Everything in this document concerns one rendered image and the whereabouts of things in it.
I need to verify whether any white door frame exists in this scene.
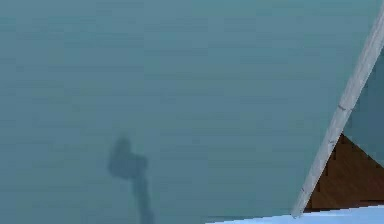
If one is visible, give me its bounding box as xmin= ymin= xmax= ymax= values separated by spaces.
xmin=290 ymin=2 xmax=384 ymax=219

